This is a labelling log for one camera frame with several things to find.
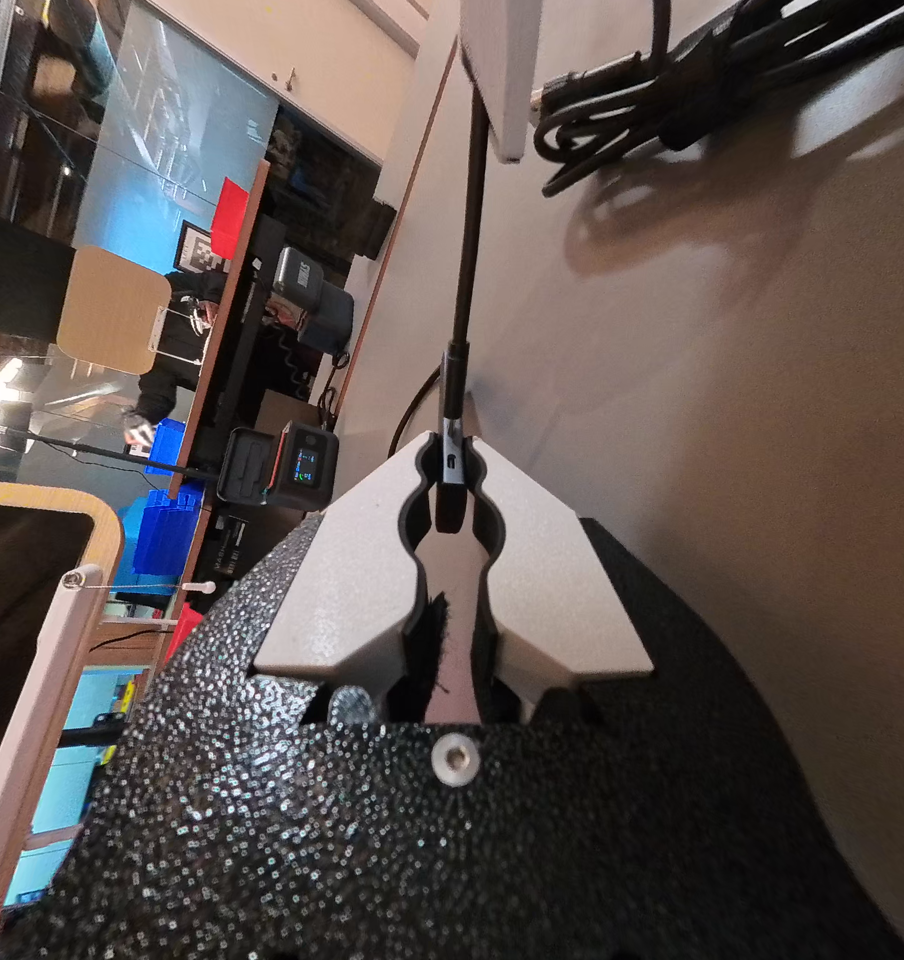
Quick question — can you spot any grey boxy device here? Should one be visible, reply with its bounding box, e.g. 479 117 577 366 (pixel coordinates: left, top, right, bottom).
272 246 355 355

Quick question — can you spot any black wall box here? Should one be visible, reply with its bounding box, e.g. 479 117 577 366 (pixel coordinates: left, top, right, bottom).
354 201 396 260

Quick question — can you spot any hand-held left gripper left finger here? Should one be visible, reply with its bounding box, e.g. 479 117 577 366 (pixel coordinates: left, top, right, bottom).
253 431 438 721

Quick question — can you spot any black usb-c cable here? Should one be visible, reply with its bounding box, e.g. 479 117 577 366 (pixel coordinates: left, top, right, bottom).
438 97 492 442

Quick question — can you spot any wooden framed dark panel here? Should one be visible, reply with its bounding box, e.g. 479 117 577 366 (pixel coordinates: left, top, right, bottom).
0 480 126 811

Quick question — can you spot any wooden-edged desk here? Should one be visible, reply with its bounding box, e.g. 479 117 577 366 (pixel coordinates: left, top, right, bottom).
167 159 288 498

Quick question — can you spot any thin black rod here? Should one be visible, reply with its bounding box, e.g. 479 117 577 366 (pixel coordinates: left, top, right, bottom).
0 423 220 477

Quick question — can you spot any black and white printed tag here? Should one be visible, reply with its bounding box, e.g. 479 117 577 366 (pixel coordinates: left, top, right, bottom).
174 221 231 273

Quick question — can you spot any red plastic part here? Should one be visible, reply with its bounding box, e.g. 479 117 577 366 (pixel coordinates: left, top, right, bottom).
163 606 207 665

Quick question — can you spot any wooden chair back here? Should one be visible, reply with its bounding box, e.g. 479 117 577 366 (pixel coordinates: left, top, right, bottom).
56 247 174 376

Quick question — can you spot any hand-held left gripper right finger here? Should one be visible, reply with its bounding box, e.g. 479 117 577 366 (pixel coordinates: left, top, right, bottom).
465 435 655 726

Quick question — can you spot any blue storage bin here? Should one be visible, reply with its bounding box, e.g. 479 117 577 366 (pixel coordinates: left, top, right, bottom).
144 418 188 475

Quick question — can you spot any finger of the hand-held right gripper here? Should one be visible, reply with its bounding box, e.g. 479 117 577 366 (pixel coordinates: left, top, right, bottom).
459 0 546 165

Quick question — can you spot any slim grey usb hub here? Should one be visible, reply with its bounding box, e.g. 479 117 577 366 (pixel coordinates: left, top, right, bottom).
437 352 474 535

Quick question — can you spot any red sheet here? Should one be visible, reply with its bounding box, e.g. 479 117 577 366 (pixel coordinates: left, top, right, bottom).
212 176 250 252

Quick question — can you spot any black hub cable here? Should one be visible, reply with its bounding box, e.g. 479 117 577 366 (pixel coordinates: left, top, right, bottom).
388 371 445 459

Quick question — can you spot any stack of blue bins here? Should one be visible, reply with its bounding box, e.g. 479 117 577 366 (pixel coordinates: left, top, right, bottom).
118 483 205 575

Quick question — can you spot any white pole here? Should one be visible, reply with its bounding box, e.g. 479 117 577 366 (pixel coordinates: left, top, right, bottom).
0 566 104 924

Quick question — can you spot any black device with small screen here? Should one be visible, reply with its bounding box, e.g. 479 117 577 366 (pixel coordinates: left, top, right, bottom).
215 421 340 513

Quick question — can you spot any bundled black usb cable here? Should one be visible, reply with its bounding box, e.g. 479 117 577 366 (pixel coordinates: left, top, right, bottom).
530 0 904 198

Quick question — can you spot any brown cardboard box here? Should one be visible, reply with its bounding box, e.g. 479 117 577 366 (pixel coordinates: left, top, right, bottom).
260 388 325 432

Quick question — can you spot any black monitor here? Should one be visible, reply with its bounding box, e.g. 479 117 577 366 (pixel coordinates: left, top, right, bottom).
0 210 78 339

